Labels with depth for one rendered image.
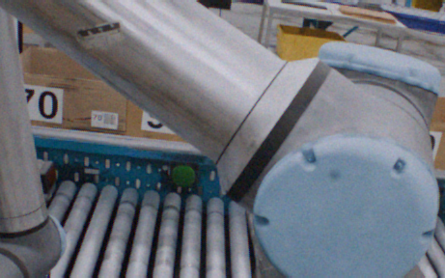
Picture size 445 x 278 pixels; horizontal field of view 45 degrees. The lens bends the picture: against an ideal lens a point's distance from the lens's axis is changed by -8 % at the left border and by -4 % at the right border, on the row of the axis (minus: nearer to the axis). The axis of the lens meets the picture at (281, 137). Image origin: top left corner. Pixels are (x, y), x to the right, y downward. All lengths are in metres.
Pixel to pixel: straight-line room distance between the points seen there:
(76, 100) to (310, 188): 1.32
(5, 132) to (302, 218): 0.49
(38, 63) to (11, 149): 1.21
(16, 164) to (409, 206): 0.56
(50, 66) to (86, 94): 0.35
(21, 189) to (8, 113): 0.11
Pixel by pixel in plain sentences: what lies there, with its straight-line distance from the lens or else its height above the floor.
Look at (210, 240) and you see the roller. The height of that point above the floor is 0.75.
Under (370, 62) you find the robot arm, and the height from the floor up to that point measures 1.45.
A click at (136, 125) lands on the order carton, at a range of 1.69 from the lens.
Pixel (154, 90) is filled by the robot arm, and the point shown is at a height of 1.42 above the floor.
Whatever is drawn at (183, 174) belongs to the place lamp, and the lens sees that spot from 1.65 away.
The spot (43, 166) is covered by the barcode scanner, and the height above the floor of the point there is 1.09.
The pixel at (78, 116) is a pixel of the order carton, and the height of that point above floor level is 0.93.
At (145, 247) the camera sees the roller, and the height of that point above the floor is 0.75.
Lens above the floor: 1.58
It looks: 22 degrees down
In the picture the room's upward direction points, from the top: 10 degrees clockwise
